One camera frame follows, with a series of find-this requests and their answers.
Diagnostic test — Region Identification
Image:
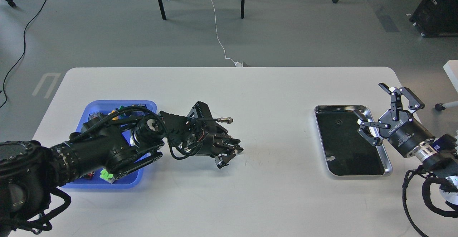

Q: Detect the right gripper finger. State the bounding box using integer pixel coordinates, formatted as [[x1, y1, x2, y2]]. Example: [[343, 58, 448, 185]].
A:
[[353, 110, 390, 147], [379, 83, 425, 121]]

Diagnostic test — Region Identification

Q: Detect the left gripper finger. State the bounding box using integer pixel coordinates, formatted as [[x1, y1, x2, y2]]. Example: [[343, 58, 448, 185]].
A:
[[215, 134, 244, 155], [215, 150, 236, 169]]

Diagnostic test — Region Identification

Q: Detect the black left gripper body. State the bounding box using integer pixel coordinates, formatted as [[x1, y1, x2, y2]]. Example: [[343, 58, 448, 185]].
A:
[[190, 128, 224, 157]]

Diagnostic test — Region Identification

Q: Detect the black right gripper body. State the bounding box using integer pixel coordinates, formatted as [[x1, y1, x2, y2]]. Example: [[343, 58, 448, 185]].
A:
[[379, 110, 435, 158]]

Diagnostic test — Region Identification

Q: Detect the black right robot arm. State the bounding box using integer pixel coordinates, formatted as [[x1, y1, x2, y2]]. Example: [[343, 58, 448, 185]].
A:
[[355, 83, 458, 237]]

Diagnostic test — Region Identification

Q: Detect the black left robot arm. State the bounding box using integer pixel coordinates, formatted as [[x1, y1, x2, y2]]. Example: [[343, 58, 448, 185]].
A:
[[0, 101, 244, 237]]

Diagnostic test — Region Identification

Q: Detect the green plastic part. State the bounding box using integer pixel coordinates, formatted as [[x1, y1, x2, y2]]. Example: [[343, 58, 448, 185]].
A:
[[99, 168, 116, 184]]

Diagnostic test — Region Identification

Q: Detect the red button part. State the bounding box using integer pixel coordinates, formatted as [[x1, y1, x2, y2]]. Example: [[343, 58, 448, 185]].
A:
[[82, 171, 95, 180]]

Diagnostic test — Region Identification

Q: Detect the silver cylindrical connector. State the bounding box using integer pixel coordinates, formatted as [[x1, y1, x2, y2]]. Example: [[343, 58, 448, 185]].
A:
[[214, 117, 233, 124]]

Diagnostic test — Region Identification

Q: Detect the silver metal tray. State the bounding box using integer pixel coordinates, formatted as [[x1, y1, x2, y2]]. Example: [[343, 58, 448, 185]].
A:
[[314, 105, 393, 178]]

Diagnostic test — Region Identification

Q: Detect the white rolling chair leg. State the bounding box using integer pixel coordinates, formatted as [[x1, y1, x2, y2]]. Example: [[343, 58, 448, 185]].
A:
[[435, 60, 458, 111]]

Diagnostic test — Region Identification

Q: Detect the black equipment case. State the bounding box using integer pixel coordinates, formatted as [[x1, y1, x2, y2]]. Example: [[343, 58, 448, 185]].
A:
[[409, 0, 458, 38]]

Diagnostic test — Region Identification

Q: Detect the blue plastic tray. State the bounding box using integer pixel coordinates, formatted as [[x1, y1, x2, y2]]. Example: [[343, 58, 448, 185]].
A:
[[59, 100, 158, 189]]

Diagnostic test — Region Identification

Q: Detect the black cable on floor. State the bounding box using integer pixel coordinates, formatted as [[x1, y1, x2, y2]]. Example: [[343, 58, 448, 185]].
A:
[[0, 0, 83, 108]]

